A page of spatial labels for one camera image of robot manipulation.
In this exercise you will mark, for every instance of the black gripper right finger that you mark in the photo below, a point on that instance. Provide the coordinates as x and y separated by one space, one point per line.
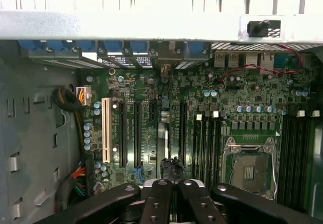
196 203

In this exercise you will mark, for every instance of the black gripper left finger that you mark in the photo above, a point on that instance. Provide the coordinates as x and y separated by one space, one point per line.
156 203

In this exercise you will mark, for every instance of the black RAM slot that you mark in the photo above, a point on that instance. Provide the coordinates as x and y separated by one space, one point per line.
217 148
205 148
313 158
211 148
295 158
286 158
304 158
197 148

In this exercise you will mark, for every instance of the CPU socket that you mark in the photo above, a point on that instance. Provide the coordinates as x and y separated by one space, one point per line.
249 168

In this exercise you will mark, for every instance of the metal locking lever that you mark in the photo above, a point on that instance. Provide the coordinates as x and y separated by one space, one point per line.
274 168

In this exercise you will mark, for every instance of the white expansion slot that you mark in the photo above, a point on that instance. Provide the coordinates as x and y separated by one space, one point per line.
106 133

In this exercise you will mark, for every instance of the short black expansion slot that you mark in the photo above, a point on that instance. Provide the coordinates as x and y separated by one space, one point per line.
153 111

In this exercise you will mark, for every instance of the green motherboard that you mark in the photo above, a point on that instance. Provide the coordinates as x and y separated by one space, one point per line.
252 92

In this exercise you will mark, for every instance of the white power connector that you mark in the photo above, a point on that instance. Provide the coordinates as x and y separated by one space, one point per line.
84 95

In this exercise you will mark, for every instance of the dark grey PC case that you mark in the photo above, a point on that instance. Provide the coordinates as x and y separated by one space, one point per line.
126 24

